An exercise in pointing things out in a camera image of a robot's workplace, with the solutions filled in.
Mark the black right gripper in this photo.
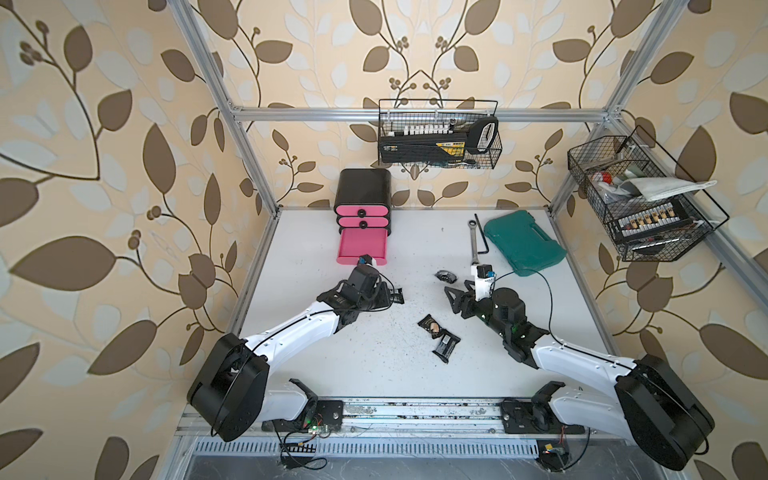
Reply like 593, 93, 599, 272
446, 279, 509, 341

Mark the pink bottom drawer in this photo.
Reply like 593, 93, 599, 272
337, 228, 388, 266

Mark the pink drawer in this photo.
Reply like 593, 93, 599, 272
337, 228, 388, 266
334, 204, 390, 218
337, 216, 390, 229

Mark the black cookie packet orange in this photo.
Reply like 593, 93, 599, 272
417, 314, 448, 339

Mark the pink top drawer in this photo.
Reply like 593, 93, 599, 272
334, 204, 390, 218

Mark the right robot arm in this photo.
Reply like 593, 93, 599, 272
444, 287, 715, 471

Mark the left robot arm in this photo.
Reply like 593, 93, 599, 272
187, 263, 404, 442

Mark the black drawer cabinet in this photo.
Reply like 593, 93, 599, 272
333, 168, 392, 234

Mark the small black round object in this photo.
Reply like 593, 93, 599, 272
435, 270, 458, 285

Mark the green plastic tool case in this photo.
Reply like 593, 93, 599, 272
484, 211, 566, 277

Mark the silver ratchet wrench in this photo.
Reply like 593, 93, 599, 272
468, 220, 479, 265

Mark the black hex key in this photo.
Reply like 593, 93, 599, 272
473, 213, 490, 255

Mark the black yellow tool box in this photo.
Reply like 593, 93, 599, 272
378, 116, 502, 168

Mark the white paper in basket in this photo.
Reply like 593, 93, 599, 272
618, 177, 717, 202

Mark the drill bit set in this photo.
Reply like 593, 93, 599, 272
616, 201, 693, 240

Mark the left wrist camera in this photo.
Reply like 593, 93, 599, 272
357, 254, 375, 267

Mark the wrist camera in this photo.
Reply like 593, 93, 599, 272
470, 264, 495, 302
357, 254, 375, 267

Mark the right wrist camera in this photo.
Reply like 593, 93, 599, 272
470, 264, 495, 302

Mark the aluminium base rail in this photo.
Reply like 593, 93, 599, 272
176, 394, 601, 442

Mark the back wire basket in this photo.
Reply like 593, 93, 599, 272
377, 97, 502, 169

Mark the wire basket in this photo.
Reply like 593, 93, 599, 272
567, 126, 730, 262
377, 97, 502, 169

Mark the right wire basket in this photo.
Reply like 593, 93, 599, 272
567, 126, 730, 262

